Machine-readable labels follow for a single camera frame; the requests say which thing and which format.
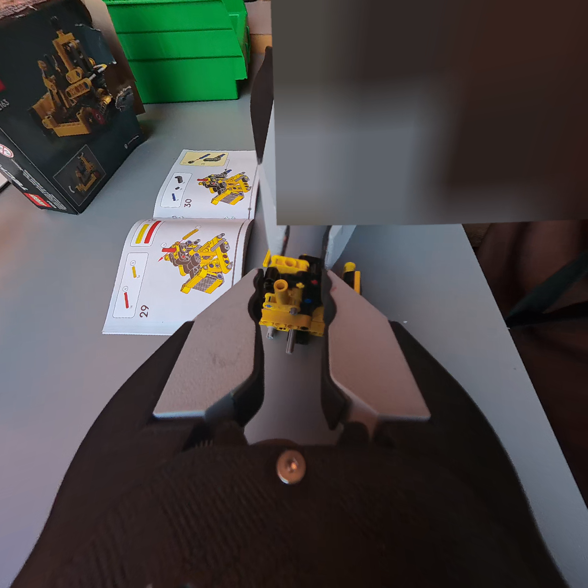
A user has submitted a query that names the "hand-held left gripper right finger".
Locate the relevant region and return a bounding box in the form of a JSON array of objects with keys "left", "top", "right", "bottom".
[{"left": 320, "top": 269, "right": 432, "bottom": 431}]

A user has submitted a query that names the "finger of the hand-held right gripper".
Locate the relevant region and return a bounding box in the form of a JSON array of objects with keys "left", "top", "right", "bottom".
[
  {"left": 250, "top": 45, "right": 290, "bottom": 258},
  {"left": 322, "top": 224, "right": 357, "bottom": 270}
]

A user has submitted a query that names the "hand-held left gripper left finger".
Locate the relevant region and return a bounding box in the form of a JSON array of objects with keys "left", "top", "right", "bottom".
[{"left": 153, "top": 268, "right": 267, "bottom": 428}]

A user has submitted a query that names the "yellow black lego model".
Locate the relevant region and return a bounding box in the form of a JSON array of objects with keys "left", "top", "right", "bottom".
[{"left": 258, "top": 254, "right": 328, "bottom": 354}]

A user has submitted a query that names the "lego instruction booklet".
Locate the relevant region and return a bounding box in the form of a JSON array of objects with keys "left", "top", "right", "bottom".
[{"left": 102, "top": 149, "right": 260, "bottom": 335}]

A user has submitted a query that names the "dark lego set box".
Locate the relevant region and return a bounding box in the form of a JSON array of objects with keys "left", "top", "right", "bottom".
[{"left": 0, "top": 0, "right": 148, "bottom": 215}]

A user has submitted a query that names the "green storage bin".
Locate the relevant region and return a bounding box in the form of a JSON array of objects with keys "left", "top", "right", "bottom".
[
  {"left": 102, "top": 0, "right": 249, "bottom": 34},
  {"left": 114, "top": 28, "right": 251, "bottom": 62},
  {"left": 126, "top": 55, "right": 251, "bottom": 105}
]

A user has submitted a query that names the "person's brown clothing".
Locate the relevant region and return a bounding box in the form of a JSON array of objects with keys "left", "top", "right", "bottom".
[{"left": 462, "top": 223, "right": 588, "bottom": 588}]

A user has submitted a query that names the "dark teal strap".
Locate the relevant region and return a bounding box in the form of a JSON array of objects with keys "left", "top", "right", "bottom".
[{"left": 504, "top": 257, "right": 588, "bottom": 328}]

